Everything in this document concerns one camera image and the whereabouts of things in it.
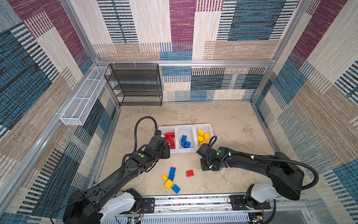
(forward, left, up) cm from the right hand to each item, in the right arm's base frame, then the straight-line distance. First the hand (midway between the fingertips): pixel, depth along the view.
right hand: (206, 167), depth 84 cm
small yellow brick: (-5, +25, 0) cm, 25 cm away
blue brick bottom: (-11, +18, -2) cm, 21 cm away
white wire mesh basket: (+33, +81, +17) cm, 90 cm away
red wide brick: (+24, +23, 0) cm, 33 cm away
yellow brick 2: (+20, -3, +1) cm, 21 cm away
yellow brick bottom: (-9, +22, 0) cm, 24 cm away
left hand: (+9, +23, +11) cm, 27 cm away
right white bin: (+27, -4, +1) cm, 27 cm away
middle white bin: (+27, +9, -2) cm, 29 cm away
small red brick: (-2, +10, -2) cm, 10 cm away
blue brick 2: (+15, +10, 0) cm, 18 cm away
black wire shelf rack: (+60, +49, +16) cm, 79 cm away
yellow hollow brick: (+19, +2, +1) cm, 19 cm away
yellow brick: (+24, +1, +1) cm, 24 cm away
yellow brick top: (+15, +1, +3) cm, 15 cm away
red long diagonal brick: (+15, +20, +1) cm, 25 cm away
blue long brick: (-2, +20, -1) cm, 21 cm away
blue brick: (+17, +13, +2) cm, 22 cm away
